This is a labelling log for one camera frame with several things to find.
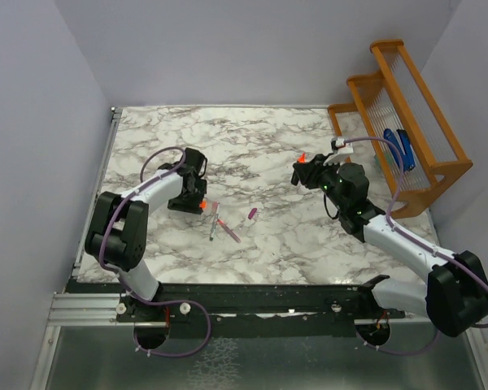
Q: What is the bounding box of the orange wooden rack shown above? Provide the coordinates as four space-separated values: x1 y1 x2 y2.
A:
328 39 473 219

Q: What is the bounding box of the blue stapler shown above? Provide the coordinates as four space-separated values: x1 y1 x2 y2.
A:
383 128 416 172

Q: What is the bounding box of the white multicolour pen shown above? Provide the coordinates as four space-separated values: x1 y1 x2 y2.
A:
209 202 220 241

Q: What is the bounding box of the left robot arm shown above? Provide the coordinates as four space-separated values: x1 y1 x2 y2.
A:
85 146 207 321

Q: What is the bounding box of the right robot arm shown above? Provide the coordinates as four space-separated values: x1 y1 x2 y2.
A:
291 154 488 337

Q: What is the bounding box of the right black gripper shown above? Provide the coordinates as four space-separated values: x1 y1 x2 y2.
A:
294 153 347 211

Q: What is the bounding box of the pink marker pen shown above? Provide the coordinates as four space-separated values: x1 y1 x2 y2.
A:
217 219 241 243

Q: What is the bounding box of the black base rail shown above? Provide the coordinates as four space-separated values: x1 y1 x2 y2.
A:
66 280 404 339

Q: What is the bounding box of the purple pen cap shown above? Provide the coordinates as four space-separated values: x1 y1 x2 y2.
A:
247 208 257 219

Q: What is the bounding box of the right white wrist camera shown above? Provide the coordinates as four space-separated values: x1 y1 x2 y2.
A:
323 136 354 166

